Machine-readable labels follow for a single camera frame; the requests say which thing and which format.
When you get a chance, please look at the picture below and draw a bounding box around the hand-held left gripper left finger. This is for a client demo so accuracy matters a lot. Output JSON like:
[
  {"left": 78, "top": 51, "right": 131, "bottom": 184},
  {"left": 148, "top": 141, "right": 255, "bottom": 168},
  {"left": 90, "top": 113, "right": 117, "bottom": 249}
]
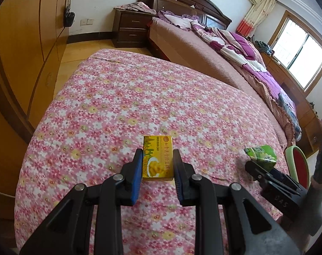
[{"left": 19, "top": 149, "right": 143, "bottom": 255}]

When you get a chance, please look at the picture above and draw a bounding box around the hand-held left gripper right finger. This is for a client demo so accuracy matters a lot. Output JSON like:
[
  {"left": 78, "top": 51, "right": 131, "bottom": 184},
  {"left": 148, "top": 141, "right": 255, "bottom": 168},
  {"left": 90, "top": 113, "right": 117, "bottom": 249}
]
[{"left": 172, "top": 149, "right": 301, "bottom": 255}]

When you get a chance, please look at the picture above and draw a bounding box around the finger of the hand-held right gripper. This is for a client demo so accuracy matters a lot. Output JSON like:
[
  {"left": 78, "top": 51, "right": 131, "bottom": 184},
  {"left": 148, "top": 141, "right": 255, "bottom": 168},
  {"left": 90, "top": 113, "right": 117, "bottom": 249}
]
[
  {"left": 245, "top": 161, "right": 273, "bottom": 189},
  {"left": 272, "top": 167, "right": 306, "bottom": 192}
]

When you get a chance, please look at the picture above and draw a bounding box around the green snack packet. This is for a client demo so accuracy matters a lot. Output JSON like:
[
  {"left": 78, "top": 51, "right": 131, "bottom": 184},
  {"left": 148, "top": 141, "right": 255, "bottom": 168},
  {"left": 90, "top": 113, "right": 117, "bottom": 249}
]
[{"left": 243, "top": 145, "right": 278, "bottom": 173}]

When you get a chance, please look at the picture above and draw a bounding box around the red bin with green rim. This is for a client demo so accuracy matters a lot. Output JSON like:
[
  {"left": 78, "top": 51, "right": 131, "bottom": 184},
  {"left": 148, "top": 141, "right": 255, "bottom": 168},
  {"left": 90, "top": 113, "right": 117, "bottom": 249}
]
[{"left": 285, "top": 145, "right": 310, "bottom": 189}]

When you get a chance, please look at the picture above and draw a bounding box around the yellow cake box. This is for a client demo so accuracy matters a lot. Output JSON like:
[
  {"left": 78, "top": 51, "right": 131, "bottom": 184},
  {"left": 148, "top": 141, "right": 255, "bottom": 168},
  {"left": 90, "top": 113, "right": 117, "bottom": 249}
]
[{"left": 142, "top": 135, "right": 175, "bottom": 181}]

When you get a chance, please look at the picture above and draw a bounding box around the long wooden desk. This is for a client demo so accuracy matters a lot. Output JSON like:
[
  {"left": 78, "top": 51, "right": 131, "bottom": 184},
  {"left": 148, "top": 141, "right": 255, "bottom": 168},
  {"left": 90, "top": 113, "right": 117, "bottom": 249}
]
[{"left": 262, "top": 50, "right": 322, "bottom": 158}]

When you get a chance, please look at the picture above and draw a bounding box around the blue plaid cloth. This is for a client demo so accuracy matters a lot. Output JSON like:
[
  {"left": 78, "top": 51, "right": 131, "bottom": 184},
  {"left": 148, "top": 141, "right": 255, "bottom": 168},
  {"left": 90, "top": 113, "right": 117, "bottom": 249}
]
[{"left": 278, "top": 92, "right": 297, "bottom": 120}]

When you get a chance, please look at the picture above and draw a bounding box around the pink floral blanket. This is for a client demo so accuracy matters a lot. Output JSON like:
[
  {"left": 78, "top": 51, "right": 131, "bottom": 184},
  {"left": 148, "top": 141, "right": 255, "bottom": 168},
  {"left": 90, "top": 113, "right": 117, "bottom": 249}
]
[{"left": 14, "top": 48, "right": 290, "bottom": 255}]

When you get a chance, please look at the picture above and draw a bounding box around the pile of blue clothes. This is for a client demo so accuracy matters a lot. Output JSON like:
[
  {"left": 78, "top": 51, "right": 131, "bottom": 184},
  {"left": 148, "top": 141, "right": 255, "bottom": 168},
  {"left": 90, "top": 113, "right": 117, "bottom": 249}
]
[{"left": 254, "top": 40, "right": 272, "bottom": 56}]

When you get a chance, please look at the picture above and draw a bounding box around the purple and pink patchwork quilt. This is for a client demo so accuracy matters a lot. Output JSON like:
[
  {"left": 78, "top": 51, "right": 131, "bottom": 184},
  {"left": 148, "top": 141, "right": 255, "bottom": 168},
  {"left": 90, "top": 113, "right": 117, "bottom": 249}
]
[{"left": 157, "top": 10, "right": 302, "bottom": 141}]

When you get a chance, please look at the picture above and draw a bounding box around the wooden framed window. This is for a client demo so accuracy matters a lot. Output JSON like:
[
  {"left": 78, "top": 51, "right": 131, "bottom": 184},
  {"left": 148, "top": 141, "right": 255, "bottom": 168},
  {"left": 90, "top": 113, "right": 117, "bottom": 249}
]
[{"left": 267, "top": 10, "right": 322, "bottom": 96}]

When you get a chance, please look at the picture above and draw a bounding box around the bed mattress with pink sheet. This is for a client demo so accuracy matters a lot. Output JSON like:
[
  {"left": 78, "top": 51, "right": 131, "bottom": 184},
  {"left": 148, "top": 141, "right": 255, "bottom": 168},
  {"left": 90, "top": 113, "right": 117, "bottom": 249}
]
[{"left": 147, "top": 17, "right": 292, "bottom": 149}]

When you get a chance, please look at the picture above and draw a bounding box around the dark wooden nightstand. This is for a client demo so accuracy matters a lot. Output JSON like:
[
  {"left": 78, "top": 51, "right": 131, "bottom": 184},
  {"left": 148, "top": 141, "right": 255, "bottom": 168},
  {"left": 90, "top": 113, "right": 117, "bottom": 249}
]
[{"left": 112, "top": 8, "right": 157, "bottom": 49}]

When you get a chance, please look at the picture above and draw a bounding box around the floral curtain with red hem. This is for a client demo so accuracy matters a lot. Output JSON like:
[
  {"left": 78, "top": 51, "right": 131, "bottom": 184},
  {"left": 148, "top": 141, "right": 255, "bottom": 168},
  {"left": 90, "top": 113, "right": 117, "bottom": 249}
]
[{"left": 236, "top": 0, "right": 277, "bottom": 38}]

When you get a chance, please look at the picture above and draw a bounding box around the light wooden wardrobe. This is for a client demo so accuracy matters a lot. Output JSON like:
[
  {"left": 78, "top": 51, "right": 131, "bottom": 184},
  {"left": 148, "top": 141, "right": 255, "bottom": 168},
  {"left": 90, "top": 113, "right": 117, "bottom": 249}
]
[{"left": 0, "top": 0, "right": 76, "bottom": 221}]

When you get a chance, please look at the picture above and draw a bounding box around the pink patterned cloth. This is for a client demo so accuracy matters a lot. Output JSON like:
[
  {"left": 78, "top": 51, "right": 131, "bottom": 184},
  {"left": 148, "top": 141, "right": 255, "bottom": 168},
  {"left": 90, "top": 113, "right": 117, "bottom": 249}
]
[{"left": 116, "top": 1, "right": 156, "bottom": 14}]

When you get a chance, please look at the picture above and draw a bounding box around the black hanging bag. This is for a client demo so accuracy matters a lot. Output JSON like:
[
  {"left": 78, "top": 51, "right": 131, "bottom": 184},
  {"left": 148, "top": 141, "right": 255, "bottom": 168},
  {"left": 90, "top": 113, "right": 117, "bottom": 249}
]
[{"left": 63, "top": 0, "right": 76, "bottom": 27}]

